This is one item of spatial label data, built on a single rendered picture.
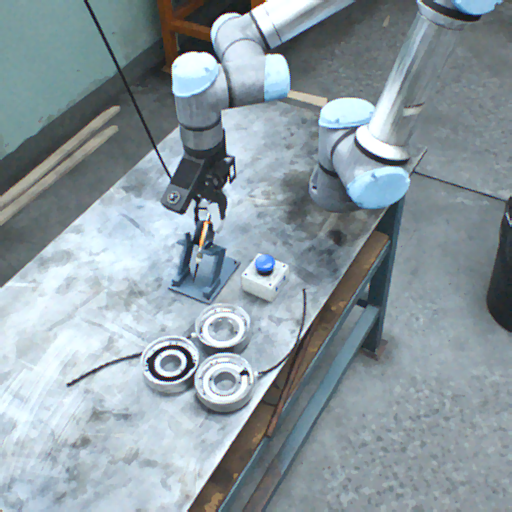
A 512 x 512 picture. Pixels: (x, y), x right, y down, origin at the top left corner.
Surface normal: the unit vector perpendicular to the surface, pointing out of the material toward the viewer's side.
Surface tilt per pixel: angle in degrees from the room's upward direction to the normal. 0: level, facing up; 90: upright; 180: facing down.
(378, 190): 97
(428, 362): 0
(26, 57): 90
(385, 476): 0
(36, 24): 90
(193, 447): 0
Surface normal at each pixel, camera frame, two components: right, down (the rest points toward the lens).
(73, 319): -0.04, -0.69
